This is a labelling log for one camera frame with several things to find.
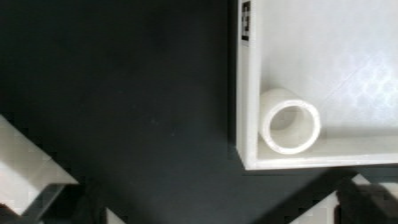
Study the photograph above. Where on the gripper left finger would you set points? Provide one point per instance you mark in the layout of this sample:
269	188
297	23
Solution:
39	190

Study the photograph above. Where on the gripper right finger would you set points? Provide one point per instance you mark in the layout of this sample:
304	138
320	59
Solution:
361	203

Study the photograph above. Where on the white square tabletop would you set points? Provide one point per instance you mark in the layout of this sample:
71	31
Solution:
317	47

